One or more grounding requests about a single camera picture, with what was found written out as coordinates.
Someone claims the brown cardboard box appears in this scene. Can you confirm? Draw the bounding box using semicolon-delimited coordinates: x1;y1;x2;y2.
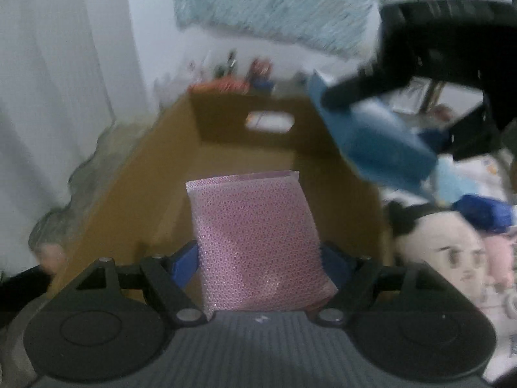
48;91;394;304

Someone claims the red can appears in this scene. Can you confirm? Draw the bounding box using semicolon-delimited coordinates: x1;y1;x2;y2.
248;59;273;83

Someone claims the light blue soft toy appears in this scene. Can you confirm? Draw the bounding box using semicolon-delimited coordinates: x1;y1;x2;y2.
433;157;482;208

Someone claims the black-haired plush doll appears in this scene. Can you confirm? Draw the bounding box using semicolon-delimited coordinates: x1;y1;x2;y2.
387;202;495;292

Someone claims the dark blue soft toy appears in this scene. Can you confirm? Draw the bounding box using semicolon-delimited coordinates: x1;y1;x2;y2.
454;194;517;234

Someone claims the teal shaggy wall rug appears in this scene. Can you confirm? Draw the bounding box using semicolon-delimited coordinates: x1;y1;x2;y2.
174;0;394;58

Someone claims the pink plush toy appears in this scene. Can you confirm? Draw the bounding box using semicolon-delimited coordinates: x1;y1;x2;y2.
482;234;517;288

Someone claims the dark green bottle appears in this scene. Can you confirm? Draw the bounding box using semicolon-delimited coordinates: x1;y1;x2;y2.
216;49;238;78

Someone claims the white curtain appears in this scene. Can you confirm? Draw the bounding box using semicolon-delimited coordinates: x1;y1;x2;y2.
0;0;148;267

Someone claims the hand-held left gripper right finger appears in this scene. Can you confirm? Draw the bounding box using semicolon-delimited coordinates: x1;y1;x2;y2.
315;242;449;328

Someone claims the blue rectangular packet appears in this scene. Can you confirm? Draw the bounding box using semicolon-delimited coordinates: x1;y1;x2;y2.
306;70;439;195

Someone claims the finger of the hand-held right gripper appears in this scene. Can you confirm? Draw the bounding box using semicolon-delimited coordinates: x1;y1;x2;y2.
323;62;410;110
418;107;503;161

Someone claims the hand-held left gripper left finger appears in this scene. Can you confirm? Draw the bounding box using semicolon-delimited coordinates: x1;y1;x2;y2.
75;240;207;328

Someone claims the pink mesh sponge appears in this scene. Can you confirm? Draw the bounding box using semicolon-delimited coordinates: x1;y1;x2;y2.
186;170;338;319

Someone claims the orange snack packet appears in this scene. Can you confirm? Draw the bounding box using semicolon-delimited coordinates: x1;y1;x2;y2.
189;79;251;94

